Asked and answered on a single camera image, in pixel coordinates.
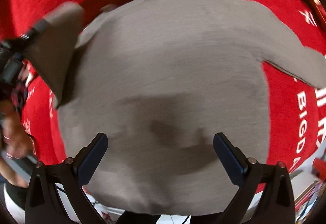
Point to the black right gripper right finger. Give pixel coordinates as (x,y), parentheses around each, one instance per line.
(276,204)

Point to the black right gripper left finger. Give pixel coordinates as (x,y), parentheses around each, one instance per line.
(43,203)

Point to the grey knit sweater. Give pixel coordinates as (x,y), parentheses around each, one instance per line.
(160,78)

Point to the person's left hand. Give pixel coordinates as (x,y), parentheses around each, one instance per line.
(18,143)

